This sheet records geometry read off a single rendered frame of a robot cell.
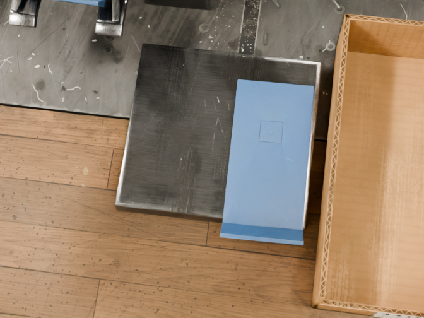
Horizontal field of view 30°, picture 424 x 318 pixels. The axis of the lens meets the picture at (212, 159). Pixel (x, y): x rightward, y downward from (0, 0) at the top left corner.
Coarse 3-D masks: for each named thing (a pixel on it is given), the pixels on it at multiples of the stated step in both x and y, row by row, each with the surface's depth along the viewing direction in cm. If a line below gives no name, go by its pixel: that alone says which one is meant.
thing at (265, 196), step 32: (256, 96) 72; (288, 96) 72; (256, 128) 71; (288, 128) 71; (256, 160) 71; (288, 160) 70; (256, 192) 70; (288, 192) 70; (224, 224) 68; (256, 224) 69; (288, 224) 69
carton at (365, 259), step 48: (336, 48) 75; (384, 48) 74; (336, 96) 68; (384, 96) 74; (336, 144) 66; (384, 144) 73; (336, 192) 71; (384, 192) 71; (336, 240) 70; (384, 240) 70; (336, 288) 69; (384, 288) 69
